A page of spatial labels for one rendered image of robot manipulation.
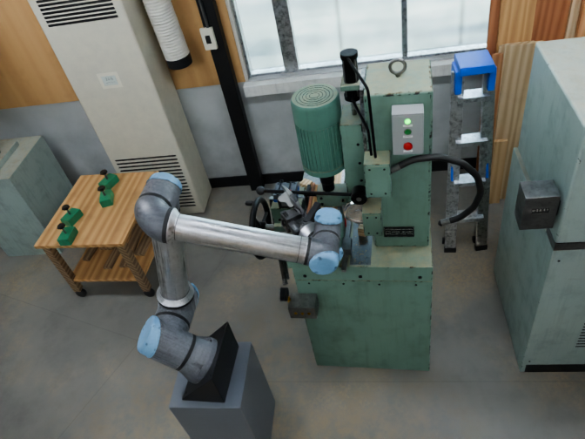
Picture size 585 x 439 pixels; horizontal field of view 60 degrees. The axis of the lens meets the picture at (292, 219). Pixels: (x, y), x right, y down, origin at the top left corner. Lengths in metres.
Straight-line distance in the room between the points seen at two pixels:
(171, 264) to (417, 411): 1.39
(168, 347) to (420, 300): 1.05
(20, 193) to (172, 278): 1.94
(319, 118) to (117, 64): 1.71
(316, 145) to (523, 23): 1.64
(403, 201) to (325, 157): 0.35
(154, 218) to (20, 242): 2.58
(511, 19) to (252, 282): 2.09
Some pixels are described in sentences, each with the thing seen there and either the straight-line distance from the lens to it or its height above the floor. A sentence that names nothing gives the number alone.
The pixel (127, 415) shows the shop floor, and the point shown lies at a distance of 2.95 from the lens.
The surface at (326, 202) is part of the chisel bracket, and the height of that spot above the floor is 0.99.
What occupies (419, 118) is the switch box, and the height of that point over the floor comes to 1.46.
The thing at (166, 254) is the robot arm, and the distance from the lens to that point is 1.87.
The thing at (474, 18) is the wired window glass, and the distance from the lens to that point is 3.33.
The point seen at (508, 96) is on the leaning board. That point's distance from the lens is 3.16.
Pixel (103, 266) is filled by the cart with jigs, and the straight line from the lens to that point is 3.45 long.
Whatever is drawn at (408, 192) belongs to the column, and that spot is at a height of 1.10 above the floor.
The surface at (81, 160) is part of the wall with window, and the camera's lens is 4.20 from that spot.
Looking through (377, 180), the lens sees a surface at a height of 1.23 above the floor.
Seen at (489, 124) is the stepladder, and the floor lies 0.82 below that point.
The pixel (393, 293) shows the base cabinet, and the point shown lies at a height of 0.63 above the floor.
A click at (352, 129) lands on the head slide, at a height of 1.37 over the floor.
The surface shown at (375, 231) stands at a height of 0.99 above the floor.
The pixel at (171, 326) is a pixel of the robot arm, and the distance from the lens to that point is 2.04.
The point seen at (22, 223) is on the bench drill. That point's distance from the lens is 3.93.
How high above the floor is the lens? 2.37
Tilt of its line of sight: 43 degrees down
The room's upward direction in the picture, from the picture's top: 13 degrees counter-clockwise
